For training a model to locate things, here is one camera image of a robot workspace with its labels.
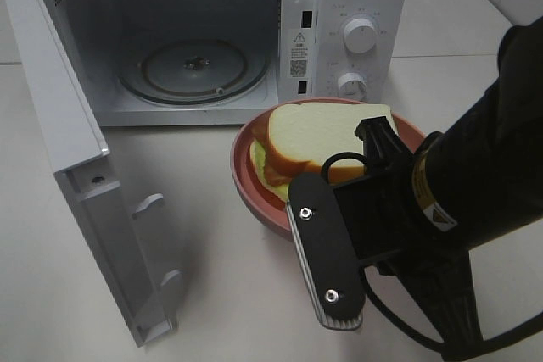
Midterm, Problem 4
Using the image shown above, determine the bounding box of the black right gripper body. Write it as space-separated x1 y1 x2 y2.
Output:
333 159 462 273

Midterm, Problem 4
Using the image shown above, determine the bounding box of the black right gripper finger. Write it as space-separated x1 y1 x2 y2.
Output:
355 116 413 175

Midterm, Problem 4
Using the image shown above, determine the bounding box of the white bread sandwich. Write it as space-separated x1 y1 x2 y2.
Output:
249 102 397 207

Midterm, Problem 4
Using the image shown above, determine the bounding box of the pink round plate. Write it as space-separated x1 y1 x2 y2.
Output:
231 98 425 239

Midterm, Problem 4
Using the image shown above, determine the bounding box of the white microwave door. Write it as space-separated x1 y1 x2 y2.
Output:
6 0 182 346

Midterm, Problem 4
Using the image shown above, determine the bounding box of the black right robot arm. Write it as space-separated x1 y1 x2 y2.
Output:
334 20 542 361

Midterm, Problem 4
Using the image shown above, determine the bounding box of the lower white timer knob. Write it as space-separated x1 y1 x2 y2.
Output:
337 73 367 102

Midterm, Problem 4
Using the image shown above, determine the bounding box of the upper white control knob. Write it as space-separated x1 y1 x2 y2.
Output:
343 16 377 54

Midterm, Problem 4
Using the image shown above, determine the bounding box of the glass microwave turntable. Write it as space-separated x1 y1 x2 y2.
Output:
119 38 269 106

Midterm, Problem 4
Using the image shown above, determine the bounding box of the white microwave oven body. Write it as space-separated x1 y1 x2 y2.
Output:
68 0 404 126

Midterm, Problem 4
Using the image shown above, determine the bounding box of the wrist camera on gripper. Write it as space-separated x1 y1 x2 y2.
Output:
286 173 366 331

